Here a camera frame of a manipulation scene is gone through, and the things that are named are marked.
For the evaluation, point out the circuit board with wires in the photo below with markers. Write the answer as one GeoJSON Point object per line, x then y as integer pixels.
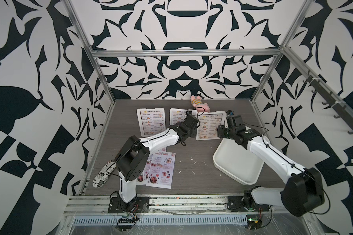
{"type": "Point", "coordinates": [254, 222]}
{"type": "Point", "coordinates": [128, 222]}

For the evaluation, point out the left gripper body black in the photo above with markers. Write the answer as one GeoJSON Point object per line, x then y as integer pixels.
{"type": "Point", "coordinates": [191, 134]}

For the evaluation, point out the white plastic tray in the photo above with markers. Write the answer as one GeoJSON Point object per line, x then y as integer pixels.
{"type": "Point", "coordinates": [238, 163]}

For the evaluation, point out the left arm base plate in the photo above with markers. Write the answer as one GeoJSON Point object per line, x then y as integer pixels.
{"type": "Point", "coordinates": [117, 205]}

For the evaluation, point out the right circuit board with wires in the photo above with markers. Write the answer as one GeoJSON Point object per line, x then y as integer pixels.
{"type": "Point", "coordinates": [254, 222]}

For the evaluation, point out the wall hook rail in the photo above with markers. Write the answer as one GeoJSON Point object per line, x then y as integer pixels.
{"type": "Point", "coordinates": [331, 99]}

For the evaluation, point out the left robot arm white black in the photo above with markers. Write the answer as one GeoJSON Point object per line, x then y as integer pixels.
{"type": "Point", "coordinates": [131, 159]}

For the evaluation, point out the pink special menu sheet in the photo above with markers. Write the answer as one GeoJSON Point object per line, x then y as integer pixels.
{"type": "Point", "coordinates": [143, 178]}

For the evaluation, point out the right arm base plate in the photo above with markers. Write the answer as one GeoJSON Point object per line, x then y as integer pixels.
{"type": "Point", "coordinates": [238, 203]}

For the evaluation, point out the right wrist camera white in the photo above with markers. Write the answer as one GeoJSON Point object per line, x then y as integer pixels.
{"type": "Point", "coordinates": [230, 113]}

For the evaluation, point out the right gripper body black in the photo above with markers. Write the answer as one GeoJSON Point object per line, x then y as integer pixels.
{"type": "Point", "coordinates": [225, 132]}

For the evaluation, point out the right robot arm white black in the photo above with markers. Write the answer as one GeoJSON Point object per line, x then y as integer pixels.
{"type": "Point", "coordinates": [303, 190]}

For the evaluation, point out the left circuit board with wires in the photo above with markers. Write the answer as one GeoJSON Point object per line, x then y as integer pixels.
{"type": "Point", "coordinates": [128, 222]}

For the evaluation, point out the pink striped plush toy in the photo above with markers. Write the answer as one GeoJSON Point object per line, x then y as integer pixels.
{"type": "Point", "coordinates": [199, 106]}

